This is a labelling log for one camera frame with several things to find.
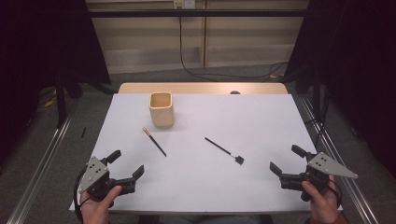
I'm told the yellow cable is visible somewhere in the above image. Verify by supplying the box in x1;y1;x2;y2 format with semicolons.
43;88;59;108

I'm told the aluminium rail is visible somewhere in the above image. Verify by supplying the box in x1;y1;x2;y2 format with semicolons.
298;94;379;224
6;102;78;224

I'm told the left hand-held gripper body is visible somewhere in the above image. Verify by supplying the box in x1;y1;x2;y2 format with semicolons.
78;156;137;202

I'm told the beige square cup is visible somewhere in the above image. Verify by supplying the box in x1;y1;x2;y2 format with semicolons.
148;91;176;128

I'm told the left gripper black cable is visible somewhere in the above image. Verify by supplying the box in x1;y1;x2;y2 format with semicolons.
73;166;92;223

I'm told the black brush with orange tip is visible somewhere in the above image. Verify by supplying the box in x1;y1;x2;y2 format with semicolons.
142;126;168;158

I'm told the white board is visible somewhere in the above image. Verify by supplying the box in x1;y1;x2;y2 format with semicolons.
68;92;344;216

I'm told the person's left hand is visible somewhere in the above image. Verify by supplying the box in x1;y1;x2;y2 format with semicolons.
79;185;123;224

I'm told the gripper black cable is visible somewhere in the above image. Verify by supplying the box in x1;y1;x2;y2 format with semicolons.
73;166;92;223
326;178;344;209

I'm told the wooden table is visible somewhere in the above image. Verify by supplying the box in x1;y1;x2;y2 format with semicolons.
117;82;289;95

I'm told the black curtain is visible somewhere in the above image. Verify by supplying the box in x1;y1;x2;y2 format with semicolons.
0;0;111;169
284;0;396;171

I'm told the black metal stand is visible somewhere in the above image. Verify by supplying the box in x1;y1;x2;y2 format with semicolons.
54;71;68;129

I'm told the black wall cable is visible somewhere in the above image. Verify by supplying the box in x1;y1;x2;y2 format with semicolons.
177;6;290;82

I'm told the black brush with square head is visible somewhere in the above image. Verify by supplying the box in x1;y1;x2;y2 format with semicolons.
204;136;246;166

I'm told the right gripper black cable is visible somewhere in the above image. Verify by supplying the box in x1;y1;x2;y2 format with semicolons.
326;178;344;209

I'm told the person's right hand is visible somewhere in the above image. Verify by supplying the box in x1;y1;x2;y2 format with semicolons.
301;175;341;224

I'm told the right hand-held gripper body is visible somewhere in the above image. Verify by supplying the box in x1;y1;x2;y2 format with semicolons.
278;151;359;203

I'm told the white wall socket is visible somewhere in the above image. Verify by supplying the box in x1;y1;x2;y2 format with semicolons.
173;0;196;9

